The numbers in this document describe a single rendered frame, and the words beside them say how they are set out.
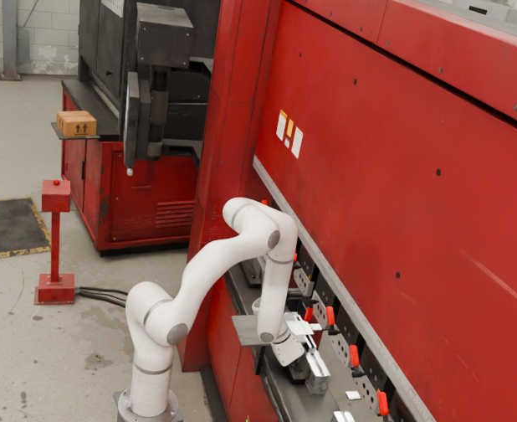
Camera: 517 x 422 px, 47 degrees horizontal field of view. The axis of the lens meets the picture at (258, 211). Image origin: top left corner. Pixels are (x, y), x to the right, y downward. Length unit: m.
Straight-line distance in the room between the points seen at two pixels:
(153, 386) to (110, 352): 1.86
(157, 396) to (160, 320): 0.31
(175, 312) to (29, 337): 2.25
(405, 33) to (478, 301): 0.75
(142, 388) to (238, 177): 1.40
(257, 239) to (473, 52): 0.77
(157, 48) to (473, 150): 1.77
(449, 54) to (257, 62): 1.40
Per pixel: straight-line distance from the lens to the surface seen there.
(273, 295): 2.02
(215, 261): 1.76
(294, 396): 2.34
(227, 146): 2.91
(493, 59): 1.42
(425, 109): 1.64
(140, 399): 1.94
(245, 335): 2.35
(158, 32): 2.85
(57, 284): 4.09
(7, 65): 8.61
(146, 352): 1.83
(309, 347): 2.37
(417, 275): 1.64
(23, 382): 3.59
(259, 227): 1.74
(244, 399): 2.77
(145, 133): 2.99
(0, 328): 3.95
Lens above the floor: 2.44
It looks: 26 degrees down
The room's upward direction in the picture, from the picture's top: 11 degrees clockwise
